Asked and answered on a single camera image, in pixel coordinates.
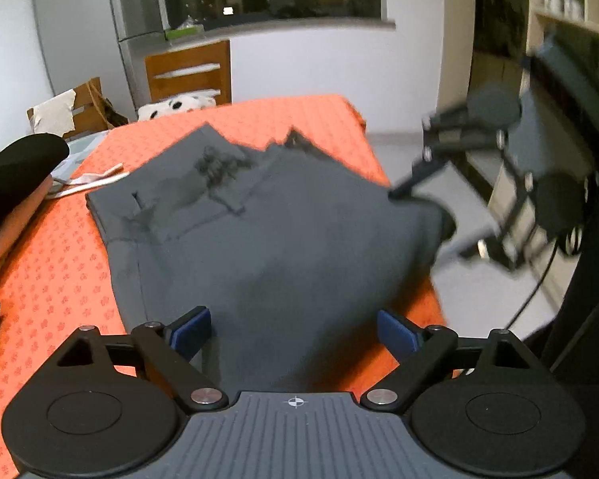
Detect grey trousers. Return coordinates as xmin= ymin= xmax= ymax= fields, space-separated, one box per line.
xmin=86 ymin=125 xmax=456 ymax=395

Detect orange patterned table mat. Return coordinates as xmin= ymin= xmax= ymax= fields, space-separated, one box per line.
xmin=0 ymin=93 xmax=448 ymax=479

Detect beige folded garment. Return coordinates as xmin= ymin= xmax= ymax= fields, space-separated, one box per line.
xmin=0 ymin=175 xmax=53 ymax=270

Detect large black folded garment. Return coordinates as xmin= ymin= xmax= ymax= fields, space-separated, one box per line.
xmin=0 ymin=133 xmax=70 ymax=226

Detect wooden chair at right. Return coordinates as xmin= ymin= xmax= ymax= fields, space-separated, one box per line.
xmin=145 ymin=40 xmax=232 ymax=105

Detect polka dot plush pillow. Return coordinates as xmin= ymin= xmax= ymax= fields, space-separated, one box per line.
xmin=137 ymin=91 xmax=217 ymax=121

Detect wooden chair with paper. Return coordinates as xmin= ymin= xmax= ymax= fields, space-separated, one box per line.
xmin=27 ymin=77 xmax=129 ymax=140

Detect silver refrigerator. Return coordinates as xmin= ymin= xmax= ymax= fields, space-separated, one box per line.
xmin=32 ymin=0 xmax=167 ymax=121

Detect white fabric strap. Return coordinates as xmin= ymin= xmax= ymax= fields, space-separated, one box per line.
xmin=44 ymin=161 xmax=131 ymax=200

